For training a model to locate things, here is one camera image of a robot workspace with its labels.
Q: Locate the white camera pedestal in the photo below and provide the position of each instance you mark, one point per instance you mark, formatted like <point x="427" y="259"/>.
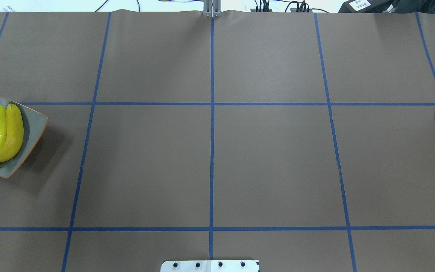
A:
<point x="210" y="266"/>

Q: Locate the aluminium frame post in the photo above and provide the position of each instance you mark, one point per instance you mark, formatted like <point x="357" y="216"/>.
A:
<point x="212" y="8"/>

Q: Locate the black power adapter box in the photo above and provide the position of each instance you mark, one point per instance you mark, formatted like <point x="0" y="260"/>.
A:
<point x="365" y="6"/>

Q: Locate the grey square plate orange rim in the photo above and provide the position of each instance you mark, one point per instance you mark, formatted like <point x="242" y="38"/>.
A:
<point x="34" y="124"/>

